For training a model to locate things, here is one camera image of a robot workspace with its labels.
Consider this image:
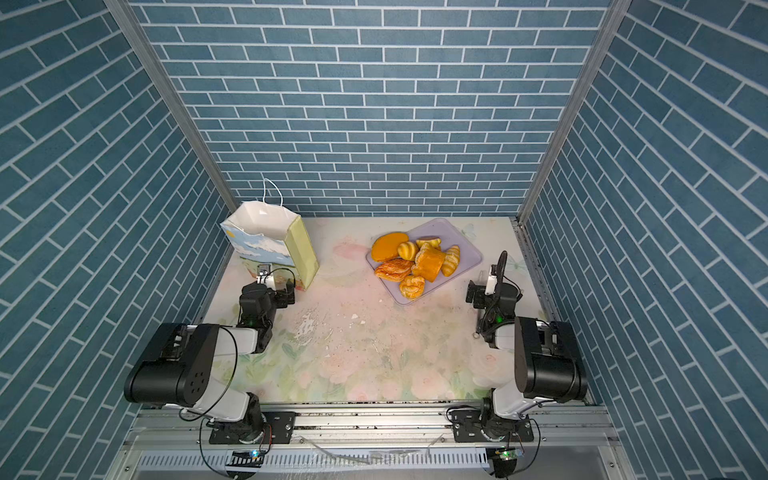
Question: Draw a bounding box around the square orange toast bread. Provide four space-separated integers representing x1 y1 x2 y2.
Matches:
412 244 446 282

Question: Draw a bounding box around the paper gift bag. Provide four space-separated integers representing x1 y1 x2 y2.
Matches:
220 178 319 290

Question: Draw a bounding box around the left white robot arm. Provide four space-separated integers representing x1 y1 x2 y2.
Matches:
124 280 296 451

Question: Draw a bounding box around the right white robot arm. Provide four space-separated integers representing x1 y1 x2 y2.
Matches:
466 281 588 442

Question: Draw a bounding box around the striped oval bread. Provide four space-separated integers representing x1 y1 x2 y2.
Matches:
441 245 461 277

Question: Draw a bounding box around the round orange flat bread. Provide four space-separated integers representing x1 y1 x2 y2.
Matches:
371 232 409 263

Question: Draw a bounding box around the small round knotted bun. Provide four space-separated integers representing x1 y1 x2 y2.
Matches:
399 275 426 300

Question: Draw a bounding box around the yellow orange croissant bun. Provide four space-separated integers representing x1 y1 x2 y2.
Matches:
416 237 442 250

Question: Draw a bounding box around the yellow shell bun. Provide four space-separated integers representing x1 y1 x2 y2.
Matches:
397 241 420 262

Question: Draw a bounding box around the glazed brown pastry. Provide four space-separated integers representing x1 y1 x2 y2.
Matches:
374 258 414 282

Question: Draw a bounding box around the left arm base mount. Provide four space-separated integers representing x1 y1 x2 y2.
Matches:
208 411 297 446

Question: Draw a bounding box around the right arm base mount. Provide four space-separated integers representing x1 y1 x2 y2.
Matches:
445 406 534 443

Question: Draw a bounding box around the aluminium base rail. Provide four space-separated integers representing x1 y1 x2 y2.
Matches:
128 401 619 451

